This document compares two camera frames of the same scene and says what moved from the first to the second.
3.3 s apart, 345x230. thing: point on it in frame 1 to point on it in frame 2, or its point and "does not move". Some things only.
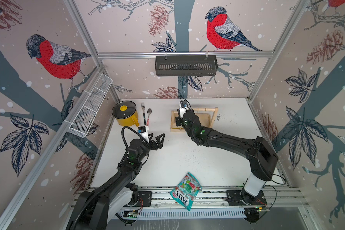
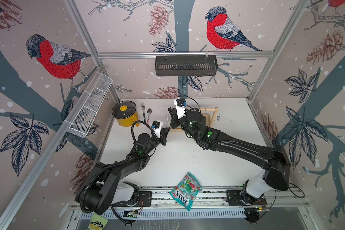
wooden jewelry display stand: x=207 y=116 does not move
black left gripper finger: x=152 y=142 to x=164 y=132
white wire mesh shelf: x=84 y=118 does not move
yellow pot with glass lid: x=126 y=113 does not move
